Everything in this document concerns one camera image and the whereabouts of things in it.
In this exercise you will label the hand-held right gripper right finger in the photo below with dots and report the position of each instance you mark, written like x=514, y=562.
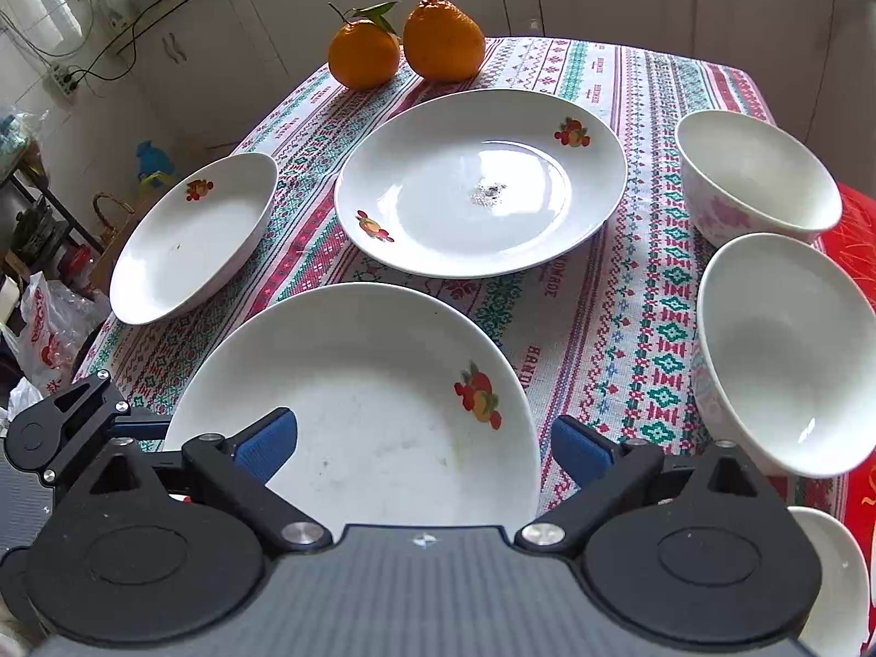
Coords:
x=578, y=452

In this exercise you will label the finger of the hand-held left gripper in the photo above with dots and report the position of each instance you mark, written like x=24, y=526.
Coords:
x=140, y=432

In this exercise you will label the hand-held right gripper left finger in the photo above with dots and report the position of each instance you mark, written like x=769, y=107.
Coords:
x=267, y=448

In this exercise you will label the deep white fruit-print plate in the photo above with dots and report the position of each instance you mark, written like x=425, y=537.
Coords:
x=383, y=383

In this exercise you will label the small white fruit-print plate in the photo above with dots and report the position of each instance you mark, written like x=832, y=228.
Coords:
x=191, y=246

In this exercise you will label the large white bowl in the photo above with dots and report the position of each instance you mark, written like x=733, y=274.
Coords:
x=787, y=356

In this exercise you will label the large white fruit-print plate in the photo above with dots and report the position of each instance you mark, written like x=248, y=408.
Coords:
x=445, y=185

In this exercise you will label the white pink-flower bowl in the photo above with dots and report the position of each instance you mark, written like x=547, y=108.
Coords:
x=746, y=171

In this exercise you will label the white red plastic bag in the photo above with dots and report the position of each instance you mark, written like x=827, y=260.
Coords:
x=48, y=328

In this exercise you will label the patterned tablecloth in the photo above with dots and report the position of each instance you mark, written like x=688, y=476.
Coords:
x=616, y=287

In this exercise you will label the wicker basket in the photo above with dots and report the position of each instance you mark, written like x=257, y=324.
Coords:
x=109, y=222

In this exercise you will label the metal storage rack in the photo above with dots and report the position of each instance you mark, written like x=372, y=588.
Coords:
x=34, y=219

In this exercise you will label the blue plastic toy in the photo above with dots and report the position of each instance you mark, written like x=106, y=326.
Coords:
x=154, y=164

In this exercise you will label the red printed carton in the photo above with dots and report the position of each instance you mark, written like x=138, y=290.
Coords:
x=859, y=253

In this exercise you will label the white power strip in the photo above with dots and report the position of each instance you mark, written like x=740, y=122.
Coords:
x=63, y=77

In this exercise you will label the orange with green leaves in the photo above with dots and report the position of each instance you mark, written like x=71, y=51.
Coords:
x=363, y=51

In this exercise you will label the bumpy orange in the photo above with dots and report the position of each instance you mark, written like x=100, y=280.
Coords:
x=443, y=37

